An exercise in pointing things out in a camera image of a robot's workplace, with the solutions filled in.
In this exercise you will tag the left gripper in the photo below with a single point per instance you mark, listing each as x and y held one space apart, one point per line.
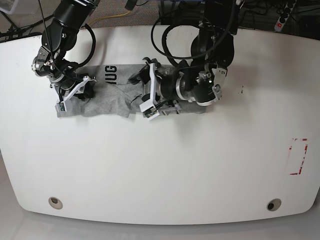
200 84

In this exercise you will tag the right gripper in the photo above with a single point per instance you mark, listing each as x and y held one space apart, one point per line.
61 72

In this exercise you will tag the grey T-shirt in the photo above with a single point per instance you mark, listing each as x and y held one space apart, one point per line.
113 94

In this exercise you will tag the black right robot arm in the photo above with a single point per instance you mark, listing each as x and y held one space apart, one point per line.
57 39

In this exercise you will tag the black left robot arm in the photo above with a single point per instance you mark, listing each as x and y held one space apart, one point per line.
217 24

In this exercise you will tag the white power strip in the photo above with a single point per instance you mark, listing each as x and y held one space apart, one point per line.
284 16

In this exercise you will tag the red tape rectangle marking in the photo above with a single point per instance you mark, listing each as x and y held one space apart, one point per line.
297 155

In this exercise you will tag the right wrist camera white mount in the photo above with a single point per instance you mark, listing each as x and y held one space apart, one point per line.
72 92

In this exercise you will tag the left table cable grommet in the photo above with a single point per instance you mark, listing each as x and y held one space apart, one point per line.
55 203

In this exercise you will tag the table cable grommet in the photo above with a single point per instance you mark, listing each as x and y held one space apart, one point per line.
55 203
274 205

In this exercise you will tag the right table cable grommet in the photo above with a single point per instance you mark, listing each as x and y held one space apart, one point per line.
274 205

